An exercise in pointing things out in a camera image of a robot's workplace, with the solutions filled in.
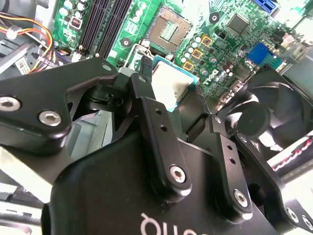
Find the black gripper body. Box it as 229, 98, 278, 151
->
41, 133, 280, 235

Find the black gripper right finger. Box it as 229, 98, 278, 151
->
185, 85, 313, 234

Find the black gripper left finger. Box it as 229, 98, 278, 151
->
0, 56, 193, 203

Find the silver topped CPU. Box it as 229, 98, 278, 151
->
150, 55, 200, 113

